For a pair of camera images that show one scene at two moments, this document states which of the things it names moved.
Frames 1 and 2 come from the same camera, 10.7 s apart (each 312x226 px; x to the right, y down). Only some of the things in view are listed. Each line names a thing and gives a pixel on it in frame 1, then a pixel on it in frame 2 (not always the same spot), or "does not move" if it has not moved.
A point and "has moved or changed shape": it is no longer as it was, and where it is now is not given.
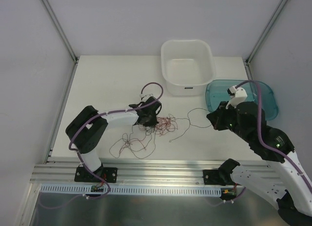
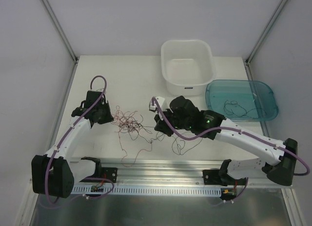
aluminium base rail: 62,171 does not move
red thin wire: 162,125 has moved or changed shape
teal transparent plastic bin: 216,91 does not move
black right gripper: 220,117 to 163,122
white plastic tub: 187,66 does not move
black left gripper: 151,117 to 105,113
